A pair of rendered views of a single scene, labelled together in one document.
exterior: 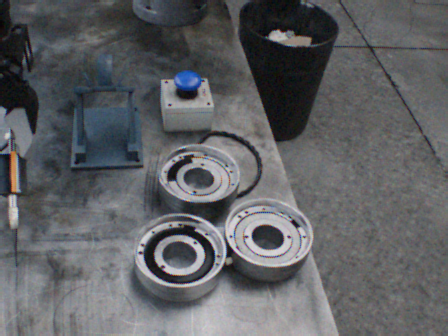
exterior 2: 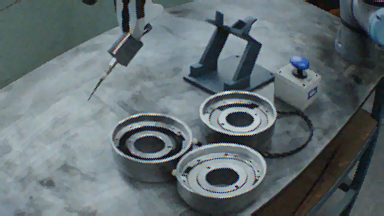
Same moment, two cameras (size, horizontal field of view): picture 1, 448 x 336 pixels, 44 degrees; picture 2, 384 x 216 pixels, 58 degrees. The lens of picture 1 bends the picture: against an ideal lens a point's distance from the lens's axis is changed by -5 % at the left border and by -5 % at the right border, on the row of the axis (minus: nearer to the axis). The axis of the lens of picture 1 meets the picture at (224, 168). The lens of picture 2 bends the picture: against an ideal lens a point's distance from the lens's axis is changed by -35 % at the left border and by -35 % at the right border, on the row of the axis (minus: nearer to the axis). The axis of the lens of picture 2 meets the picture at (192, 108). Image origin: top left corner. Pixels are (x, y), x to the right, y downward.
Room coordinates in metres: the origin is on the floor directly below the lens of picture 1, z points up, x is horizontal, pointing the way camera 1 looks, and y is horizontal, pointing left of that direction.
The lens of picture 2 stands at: (0.20, -0.43, 1.19)
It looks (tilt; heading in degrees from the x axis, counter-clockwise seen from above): 32 degrees down; 61
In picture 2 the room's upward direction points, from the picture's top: straight up
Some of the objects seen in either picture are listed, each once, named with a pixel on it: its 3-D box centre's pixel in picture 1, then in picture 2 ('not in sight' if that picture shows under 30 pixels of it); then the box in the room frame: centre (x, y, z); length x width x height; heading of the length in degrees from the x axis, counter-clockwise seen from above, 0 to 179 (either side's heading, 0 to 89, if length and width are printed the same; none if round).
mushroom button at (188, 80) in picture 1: (187, 90); (299, 71); (0.68, 0.07, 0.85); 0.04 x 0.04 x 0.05
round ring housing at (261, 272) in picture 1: (266, 241); (222, 182); (0.44, -0.06, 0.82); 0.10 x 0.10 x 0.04
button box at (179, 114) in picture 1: (186, 101); (300, 83); (0.69, 0.07, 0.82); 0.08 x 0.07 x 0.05; 15
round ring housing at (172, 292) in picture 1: (179, 259); (149, 149); (0.40, 0.04, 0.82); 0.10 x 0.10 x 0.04
